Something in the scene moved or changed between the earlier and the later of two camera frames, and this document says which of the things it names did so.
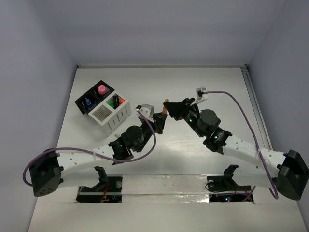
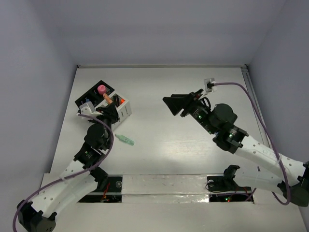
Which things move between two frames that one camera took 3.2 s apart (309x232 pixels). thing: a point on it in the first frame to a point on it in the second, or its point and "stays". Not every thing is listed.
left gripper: x=156 y=121 to x=110 y=111
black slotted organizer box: x=96 y=98 stays
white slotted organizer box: x=112 y=113 stays
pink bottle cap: x=102 y=89 stays
